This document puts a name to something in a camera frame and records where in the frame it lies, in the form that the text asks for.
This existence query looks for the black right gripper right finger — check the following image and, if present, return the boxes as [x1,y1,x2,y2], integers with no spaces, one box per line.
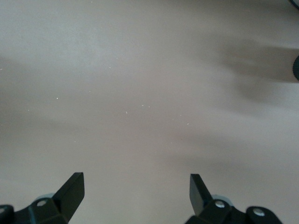
[184,174,283,224]

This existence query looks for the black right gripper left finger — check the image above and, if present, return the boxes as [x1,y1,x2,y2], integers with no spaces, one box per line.
[0,172,85,224]

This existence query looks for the black cylindrical object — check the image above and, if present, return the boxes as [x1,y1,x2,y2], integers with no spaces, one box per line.
[292,55,299,81]

